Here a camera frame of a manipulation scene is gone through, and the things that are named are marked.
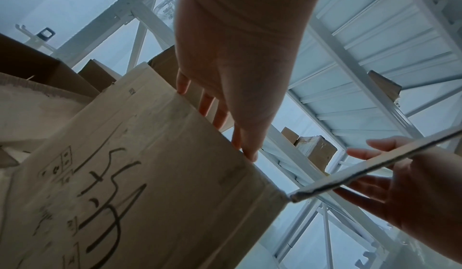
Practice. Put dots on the small black clip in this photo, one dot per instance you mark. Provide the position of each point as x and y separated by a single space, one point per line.
46 33

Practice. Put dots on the flat brown cardboard box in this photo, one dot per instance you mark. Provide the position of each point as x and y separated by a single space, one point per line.
386 86

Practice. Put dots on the open dark brown cardboard box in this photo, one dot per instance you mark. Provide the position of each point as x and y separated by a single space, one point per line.
39 65

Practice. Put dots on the small brown cardboard box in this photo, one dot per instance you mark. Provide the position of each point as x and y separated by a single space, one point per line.
97 74
290 135

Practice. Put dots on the person's right hand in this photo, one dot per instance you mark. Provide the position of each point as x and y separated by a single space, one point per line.
429 199

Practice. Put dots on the person's left hand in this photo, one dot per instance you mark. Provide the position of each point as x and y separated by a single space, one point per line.
238 71

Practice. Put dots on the large handwritten cardboard box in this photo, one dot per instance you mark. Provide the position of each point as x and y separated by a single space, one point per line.
144 176

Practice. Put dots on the person's left forearm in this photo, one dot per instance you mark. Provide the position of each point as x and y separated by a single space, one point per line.
249 2

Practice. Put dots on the pale cardboard box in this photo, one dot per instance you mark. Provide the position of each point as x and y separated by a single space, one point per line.
36 111

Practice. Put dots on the white metal bracket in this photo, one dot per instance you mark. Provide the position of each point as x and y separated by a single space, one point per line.
34 41

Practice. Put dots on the white metal shelving rack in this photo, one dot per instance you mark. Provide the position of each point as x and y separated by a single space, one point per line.
375 48

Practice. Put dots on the taped brown cardboard box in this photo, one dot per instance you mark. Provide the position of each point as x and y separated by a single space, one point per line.
319 149

